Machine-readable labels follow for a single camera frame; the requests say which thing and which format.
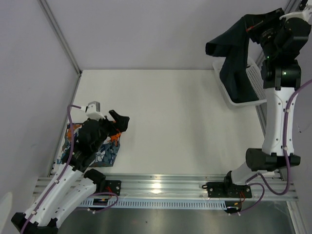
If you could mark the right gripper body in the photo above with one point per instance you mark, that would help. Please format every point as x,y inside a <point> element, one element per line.
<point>271,50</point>

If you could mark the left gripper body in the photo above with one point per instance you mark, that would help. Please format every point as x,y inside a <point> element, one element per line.
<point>107,129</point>

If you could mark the colourful patterned shorts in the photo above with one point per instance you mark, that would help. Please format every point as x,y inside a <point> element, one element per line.
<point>104,157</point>

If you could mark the dark green shorts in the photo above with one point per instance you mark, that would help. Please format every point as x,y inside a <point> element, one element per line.
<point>233,45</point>

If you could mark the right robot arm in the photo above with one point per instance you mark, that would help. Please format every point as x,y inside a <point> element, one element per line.
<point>282,83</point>

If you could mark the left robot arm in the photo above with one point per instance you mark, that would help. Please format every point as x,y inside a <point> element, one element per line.
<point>74,181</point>

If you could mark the white plastic basket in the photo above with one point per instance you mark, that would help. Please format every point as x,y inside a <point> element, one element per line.
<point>254,76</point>

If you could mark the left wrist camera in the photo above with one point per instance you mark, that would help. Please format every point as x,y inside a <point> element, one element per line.
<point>92,110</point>

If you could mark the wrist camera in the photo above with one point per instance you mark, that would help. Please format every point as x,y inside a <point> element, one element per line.
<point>92,110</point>
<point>303,11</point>

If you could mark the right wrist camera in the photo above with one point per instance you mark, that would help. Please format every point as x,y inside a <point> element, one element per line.
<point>303,11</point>

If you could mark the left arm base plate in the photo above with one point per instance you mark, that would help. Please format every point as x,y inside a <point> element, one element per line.
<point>112,186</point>

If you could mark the aluminium rail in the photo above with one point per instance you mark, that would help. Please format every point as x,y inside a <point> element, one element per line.
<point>179,187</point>

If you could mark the slotted cable duct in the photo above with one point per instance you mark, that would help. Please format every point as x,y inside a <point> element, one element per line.
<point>201,204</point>

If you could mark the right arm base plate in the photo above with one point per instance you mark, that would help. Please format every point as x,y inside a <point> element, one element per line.
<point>221,190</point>

